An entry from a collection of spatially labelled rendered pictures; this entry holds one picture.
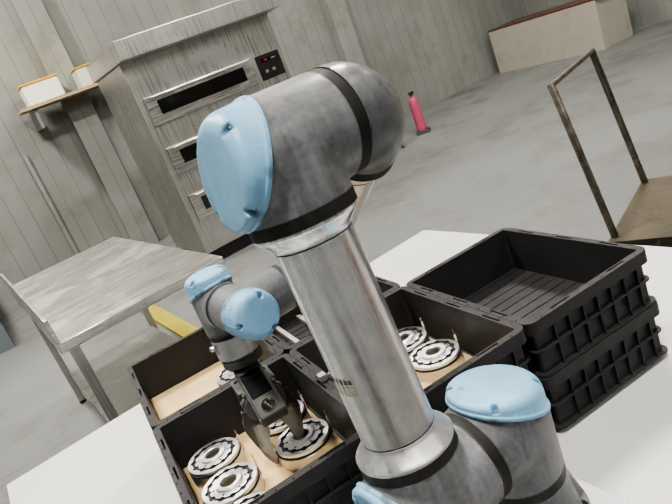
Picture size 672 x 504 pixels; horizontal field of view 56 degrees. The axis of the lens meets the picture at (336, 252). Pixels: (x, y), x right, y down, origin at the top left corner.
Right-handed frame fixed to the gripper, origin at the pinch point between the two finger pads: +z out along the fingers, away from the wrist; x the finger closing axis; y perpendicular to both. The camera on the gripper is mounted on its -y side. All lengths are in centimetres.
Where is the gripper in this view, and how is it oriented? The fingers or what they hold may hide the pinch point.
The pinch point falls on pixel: (288, 452)
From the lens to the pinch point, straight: 116.3
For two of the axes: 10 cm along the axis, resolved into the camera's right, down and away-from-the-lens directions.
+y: -3.8, -1.5, 9.1
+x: -8.5, 4.3, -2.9
